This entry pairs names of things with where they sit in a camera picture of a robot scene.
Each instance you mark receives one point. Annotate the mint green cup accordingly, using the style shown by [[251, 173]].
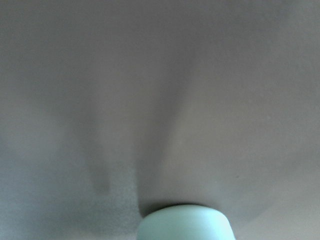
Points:
[[185, 222]]

